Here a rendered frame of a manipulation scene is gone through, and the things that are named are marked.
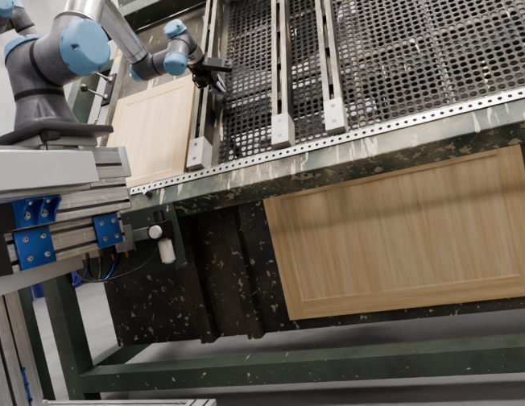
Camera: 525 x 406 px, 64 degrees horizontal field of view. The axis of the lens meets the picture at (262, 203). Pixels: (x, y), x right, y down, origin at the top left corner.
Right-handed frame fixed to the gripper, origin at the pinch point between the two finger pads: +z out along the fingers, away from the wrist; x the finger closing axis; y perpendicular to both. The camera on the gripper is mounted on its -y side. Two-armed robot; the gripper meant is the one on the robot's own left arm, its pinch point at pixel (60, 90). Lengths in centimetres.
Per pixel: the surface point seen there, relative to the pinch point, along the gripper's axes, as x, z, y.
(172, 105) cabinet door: -32.5, 24.4, 19.2
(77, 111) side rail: 27.7, 14.7, 31.1
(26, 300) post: 21, 60, -55
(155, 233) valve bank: -41, 50, -41
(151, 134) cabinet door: -24.2, 30.4, 6.8
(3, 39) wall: 453, -66, 427
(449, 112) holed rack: -139, 44, -16
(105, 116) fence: 4.1, 19.3, 19.7
